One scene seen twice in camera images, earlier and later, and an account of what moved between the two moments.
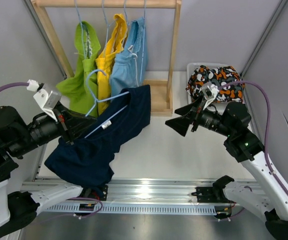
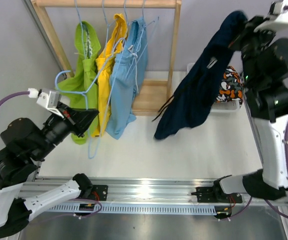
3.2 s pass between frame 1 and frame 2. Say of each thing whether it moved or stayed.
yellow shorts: stayed
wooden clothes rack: stayed
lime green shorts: stayed
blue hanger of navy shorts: moved
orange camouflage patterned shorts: stayed
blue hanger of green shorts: stayed
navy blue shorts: moved
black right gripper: moved
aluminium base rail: stayed
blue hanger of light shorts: stayed
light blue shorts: stayed
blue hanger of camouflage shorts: moved
